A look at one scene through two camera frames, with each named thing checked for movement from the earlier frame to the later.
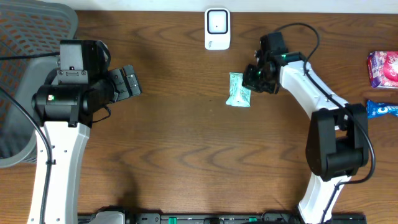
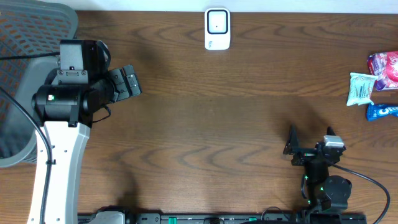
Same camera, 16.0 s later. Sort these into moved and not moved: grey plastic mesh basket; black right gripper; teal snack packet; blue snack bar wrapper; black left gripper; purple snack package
Moved: black right gripper; teal snack packet
Not moved: purple snack package; blue snack bar wrapper; grey plastic mesh basket; black left gripper
